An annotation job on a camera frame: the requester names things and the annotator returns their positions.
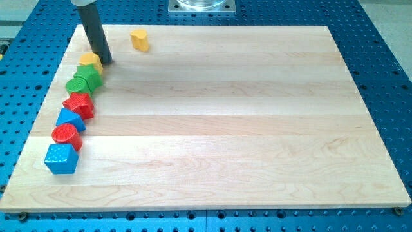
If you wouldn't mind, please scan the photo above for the white rod holder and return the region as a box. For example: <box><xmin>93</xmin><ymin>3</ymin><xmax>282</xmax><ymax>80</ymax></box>
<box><xmin>70</xmin><ymin>0</ymin><xmax>96</xmax><ymax>6</ymax></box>

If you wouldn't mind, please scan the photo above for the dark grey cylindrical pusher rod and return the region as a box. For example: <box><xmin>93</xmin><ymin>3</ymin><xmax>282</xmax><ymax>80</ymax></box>
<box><xmin>77</xmin><ymin>2</ymin><xmax>112</xmax><ymax>64</ymax></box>

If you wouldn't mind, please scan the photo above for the yellow hexagon block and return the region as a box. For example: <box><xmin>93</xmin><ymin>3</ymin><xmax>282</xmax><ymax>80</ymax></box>
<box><xmin>79</xmin><ymin>52</ymin><xmax>103</xmax><ymax>75</ymax></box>

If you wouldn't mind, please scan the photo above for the yellow heart block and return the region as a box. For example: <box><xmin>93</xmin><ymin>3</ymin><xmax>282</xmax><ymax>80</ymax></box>
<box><xmin>130</xmin><ymin>29</ymin><xmax>149</xmax><ymax>52</ymax></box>

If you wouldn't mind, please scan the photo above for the green star block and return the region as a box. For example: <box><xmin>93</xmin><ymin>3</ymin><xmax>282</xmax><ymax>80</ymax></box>
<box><xmin>74</xmin><ymin>64</ymin><xmax>103</xmax><ymax>93</ymax></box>

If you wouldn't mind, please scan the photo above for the green cylinder block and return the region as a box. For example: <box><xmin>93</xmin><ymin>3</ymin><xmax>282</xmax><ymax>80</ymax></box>
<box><xmin>65</xmin><ymin>77</ymin><xmax>92</xmax><ymax>96</ymax></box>

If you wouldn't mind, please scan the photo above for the red star block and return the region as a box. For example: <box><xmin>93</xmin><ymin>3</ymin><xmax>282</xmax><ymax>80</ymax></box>
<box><xmin>62</xmin><ymin>92</ymin><xmax>94</xmax><ymax>120</ymax></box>

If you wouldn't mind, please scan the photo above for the blue triangle block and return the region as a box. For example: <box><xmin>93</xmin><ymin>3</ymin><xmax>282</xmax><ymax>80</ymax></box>
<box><xmin>55</xmin><ymin>108</ymin><xmax>86</xmax><ymax>132</ymax></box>

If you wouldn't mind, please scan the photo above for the red cylinder block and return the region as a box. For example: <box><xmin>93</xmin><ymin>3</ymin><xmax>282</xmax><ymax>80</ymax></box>
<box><xmin>51</xmin><ymin>123</ymin><xmax>83</xmax><ymax>151</ymax></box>

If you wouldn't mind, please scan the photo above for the blue cube block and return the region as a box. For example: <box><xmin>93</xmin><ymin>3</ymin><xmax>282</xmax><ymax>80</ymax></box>
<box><xmin>44</xmin><ymin>144</ymin><xmax>79</xmax><ymax>175</ymax></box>

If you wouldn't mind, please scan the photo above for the light wooden board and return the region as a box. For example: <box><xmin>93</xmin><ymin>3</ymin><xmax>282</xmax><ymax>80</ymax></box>
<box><xmin>1</xmin><ymin>25</ymin><xmax>411</xmax><ymax>212</ymax></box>

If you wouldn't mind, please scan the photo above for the left board clamp screw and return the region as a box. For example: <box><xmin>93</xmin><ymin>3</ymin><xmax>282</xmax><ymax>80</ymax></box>
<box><xmin>17</xmin><ymin>212</ymin><xmax>28</xmax><ymax>222</ymax></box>

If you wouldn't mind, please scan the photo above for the board clamp screw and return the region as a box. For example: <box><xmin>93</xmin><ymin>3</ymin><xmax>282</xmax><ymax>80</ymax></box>
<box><xmin>17</xmin><ymin>212</ymin><xmax>28</xmax><ymax>222</ymax></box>
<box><xmin>393</xmin><ymin>207</ymin><xmax>404</xmax><ymax>216</ymax></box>

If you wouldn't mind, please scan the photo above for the right board clamp screw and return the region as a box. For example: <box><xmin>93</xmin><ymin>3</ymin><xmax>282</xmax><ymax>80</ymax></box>
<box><xmin>393</xmin><ymin>207</ymin><xmax>404</xmax><ymax>216</ymax></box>

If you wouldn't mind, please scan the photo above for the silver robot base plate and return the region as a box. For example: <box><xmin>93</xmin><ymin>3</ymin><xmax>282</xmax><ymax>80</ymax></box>
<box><xmin>168</xmin><ymin>0</ymin><xmax>236</xmax><ymax>13</ymax></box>

